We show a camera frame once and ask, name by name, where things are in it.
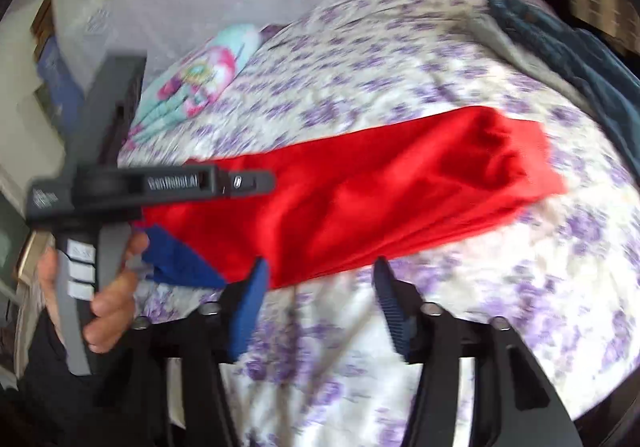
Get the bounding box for folded turquoise floral quilt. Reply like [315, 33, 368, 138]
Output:
[128, 25, 262, 144]

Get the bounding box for blue patterned cloth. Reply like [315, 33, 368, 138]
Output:
[36, 36, 84, 141]

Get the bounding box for person's left hand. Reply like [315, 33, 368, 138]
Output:
[37, 228, 151, 355]

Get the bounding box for grey folded garment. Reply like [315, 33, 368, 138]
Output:
[465, 13, 596, 119]

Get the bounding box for red pants with stripes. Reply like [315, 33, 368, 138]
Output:
[141, 106, 565, 289]

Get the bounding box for blue denim jeans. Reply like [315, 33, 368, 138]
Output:
[486, 0, 639, 176]

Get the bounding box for purple floral bedspread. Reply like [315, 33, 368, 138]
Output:
[119, 0, 639, 446]

